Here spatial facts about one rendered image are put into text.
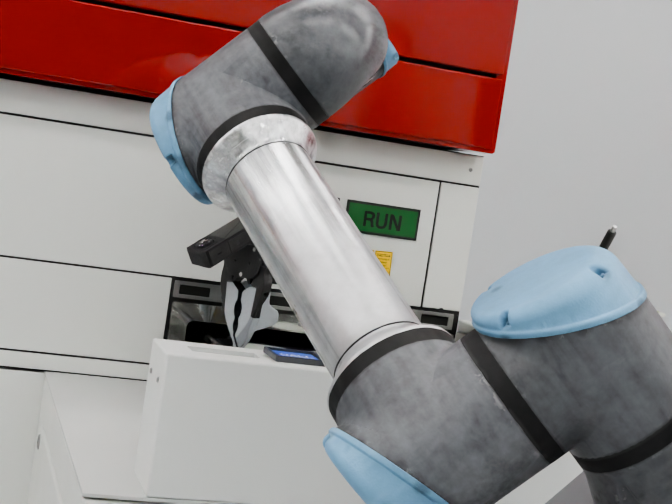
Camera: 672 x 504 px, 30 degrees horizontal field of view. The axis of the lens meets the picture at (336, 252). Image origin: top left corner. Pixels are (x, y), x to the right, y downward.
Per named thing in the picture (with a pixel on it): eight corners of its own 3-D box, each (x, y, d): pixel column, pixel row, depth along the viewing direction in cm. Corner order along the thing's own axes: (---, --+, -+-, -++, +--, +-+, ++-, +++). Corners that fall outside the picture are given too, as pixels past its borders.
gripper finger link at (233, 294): (264, 349, 175) (274, 284, 175) (231, 348, 171) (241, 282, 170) (250, 345, 177) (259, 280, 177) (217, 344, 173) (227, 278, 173)
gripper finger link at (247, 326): (279, 353, 173) (288, 287, 172) (246, 353, 169) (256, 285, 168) (264, 349, 175) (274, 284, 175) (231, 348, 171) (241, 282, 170)
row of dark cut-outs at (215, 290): (172, 296, 182) (174, 279, 182) (450, 329, 195) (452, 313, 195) (172, 296, 182) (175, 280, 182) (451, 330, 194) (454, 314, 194)
